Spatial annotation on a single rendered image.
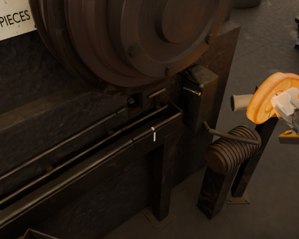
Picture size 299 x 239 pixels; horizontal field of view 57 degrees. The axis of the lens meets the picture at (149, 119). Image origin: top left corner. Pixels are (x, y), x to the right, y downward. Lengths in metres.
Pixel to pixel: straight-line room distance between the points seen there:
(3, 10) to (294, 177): 1.61
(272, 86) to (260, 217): 0.93
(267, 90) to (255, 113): 0.07
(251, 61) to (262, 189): 1.27
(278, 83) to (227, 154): 0.38
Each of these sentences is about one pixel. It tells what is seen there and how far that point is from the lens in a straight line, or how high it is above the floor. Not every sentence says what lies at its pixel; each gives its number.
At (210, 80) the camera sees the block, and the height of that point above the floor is 0.80.
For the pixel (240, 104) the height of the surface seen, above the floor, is 0.68.
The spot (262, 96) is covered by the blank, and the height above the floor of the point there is 0.87.
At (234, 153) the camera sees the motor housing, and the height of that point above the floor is 0.52.
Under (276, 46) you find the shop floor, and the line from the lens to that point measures 2.90.
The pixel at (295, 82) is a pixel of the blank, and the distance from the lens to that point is 1.07.
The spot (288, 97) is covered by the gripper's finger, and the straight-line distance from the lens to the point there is 0.80.
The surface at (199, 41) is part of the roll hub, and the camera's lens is 0.65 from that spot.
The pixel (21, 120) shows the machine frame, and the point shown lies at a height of 0.87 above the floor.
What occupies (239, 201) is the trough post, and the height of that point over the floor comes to 0.01.
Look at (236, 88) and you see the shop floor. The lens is 2.24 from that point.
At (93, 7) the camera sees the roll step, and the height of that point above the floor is 1.15.
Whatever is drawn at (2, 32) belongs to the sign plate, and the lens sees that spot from 0.65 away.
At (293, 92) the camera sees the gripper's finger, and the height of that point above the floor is 0.87.
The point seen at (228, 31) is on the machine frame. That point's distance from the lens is 1.06.
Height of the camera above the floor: 1.35
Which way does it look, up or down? 45 degrees down
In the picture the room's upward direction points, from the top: straight up
